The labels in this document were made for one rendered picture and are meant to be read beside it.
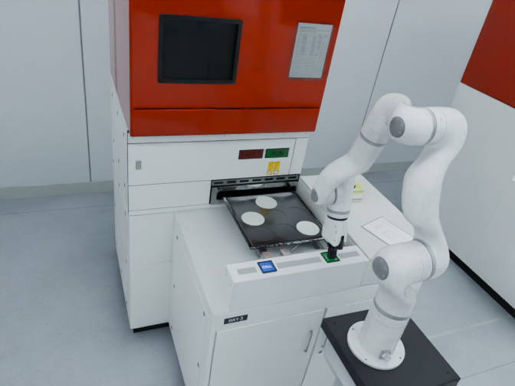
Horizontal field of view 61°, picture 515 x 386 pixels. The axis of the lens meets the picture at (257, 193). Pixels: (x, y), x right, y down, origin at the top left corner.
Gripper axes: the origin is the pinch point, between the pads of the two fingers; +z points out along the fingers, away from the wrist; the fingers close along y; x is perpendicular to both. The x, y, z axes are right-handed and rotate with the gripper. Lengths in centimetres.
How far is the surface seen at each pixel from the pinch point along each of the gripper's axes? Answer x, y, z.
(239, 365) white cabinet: -32, -6, 49
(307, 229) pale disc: 4.4, -26.4, 3.1
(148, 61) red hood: -59, -41, -63
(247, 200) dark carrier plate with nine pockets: -14, -52, -2
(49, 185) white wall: -106, -219, 44
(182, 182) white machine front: -43, -57, -11
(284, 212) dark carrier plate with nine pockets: -0.5, -39.6, 0.2
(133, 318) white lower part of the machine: -64, -74, 68
